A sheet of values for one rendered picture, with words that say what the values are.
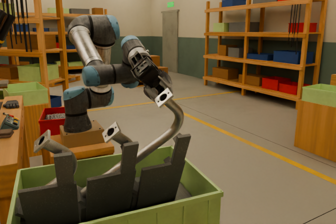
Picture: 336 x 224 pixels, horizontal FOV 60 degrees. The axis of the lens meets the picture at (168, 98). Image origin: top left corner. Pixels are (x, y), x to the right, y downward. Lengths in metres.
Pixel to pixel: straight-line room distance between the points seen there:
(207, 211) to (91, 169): 0.50
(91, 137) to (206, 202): 0.86
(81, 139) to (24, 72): 3.26
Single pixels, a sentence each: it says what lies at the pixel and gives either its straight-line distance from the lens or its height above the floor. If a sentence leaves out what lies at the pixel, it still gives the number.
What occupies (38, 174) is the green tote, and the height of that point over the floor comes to 0.93.
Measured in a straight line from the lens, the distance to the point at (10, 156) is 1.52.
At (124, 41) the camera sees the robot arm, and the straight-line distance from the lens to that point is 1.10.
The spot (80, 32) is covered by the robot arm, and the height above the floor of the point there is 1.45.
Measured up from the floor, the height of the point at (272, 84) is 0.37.
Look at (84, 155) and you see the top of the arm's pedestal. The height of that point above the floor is 0.83.
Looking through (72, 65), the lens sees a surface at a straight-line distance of 10.63.
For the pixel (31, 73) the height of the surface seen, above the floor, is 0.84.
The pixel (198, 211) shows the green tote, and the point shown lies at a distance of 0.97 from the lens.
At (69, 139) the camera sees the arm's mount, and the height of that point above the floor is 0.90.
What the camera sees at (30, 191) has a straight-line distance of 0.91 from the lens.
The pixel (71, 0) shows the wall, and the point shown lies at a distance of 11.19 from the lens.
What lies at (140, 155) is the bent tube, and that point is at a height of 1.05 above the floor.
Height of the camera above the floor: 1.45
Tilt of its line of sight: 13 degrees down
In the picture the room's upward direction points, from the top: straight up
